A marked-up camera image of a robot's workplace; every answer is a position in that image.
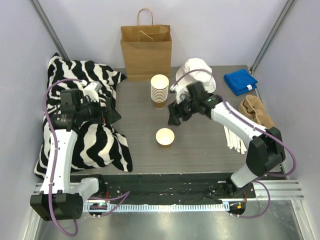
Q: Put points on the zebra print pillow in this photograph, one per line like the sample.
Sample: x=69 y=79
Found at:
x=97 y=145

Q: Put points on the stack of paper cups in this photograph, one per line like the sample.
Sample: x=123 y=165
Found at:
x=159 y=87

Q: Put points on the stack of cardboard cup carriers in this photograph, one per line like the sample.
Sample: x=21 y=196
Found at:
x=253 y=108

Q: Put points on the white wrapped straws bundle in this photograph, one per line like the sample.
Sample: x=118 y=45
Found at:
x=234 y=142

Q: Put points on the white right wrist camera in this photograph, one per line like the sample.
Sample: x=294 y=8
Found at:
x=181 y=92

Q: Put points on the brown paper bag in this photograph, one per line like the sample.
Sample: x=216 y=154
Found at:
x=146 y=50

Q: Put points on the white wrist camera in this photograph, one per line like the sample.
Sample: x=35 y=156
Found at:
x=92 y=91
x=181 y=92

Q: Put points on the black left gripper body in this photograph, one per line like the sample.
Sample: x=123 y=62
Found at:
x=107 y=110

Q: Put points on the white slotted cable duct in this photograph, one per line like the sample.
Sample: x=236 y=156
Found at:
x=99 y=207

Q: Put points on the white bucket hat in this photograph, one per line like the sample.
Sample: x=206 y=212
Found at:
x=196 y=69

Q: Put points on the single brown paper cup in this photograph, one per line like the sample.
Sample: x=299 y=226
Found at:
x=165 y=137

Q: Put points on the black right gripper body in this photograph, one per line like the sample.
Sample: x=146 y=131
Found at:
x=182 y=110

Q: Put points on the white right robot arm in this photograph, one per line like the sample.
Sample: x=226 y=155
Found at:
x=264 y=148

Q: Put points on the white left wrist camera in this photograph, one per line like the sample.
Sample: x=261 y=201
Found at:
x=92 y=91

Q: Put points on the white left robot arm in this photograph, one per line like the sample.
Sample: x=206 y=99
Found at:
x=57 y=199

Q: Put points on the blue folded cloth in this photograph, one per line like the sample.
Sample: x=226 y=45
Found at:
x=240 y=82

